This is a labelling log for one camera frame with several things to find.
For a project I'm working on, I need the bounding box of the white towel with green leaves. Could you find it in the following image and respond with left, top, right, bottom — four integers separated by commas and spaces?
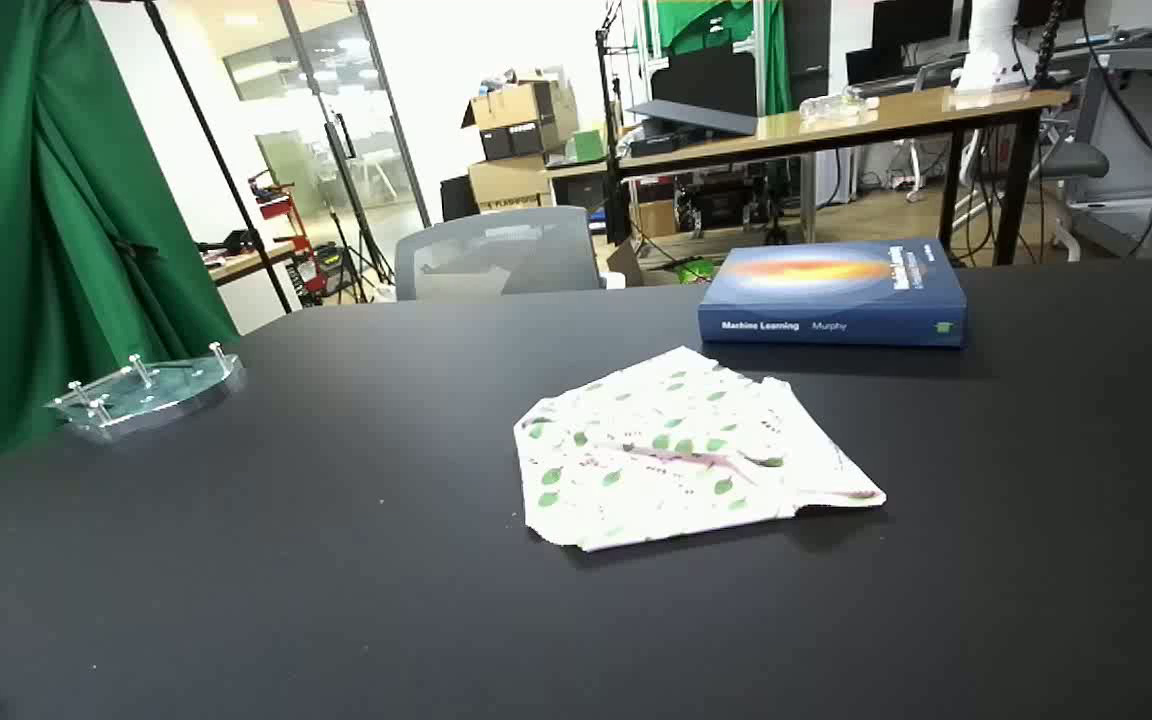
510, 342, 893, 557

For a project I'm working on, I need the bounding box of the grey mesh office chair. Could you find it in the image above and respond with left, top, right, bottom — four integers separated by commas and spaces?
394, 203, 603, 302

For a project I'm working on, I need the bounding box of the closed cardboard box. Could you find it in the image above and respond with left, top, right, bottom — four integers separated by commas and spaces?
466, 152, 561, 217

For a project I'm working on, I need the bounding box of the black vertical tripod pole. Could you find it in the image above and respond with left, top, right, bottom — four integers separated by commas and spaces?
592, 0, 637, 249

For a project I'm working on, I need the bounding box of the open cardboard box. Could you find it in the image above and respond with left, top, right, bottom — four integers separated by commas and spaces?
461, 74, 584, 164

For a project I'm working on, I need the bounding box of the blue hardcover book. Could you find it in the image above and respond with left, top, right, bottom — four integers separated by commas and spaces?
697, 234, 971, 354

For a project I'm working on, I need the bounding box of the red tool cart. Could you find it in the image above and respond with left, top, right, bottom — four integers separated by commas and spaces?
247, 164, 343, 310

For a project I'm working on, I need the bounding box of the wooden desk with black legs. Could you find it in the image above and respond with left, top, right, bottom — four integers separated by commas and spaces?
545, 82, 1076, 270

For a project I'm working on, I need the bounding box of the green fabric backdrop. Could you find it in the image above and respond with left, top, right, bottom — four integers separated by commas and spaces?
641, 0, 798, 120

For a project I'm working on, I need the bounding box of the thin black slanted pole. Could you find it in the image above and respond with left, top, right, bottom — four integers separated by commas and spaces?
137, 0, 300, 321

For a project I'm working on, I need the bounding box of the clear acrylic plate with screws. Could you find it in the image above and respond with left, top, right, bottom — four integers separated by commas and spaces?
43, 340, 247, 446

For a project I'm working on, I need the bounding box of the black computer monitor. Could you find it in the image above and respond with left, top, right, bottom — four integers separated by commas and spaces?
867, 0, 970, 78

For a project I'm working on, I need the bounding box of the white robot column on desk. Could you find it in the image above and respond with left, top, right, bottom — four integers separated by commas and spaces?
948, 0, 1036, 100

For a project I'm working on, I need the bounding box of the green curtain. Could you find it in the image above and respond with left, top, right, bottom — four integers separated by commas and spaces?
0, 0, 246, 489

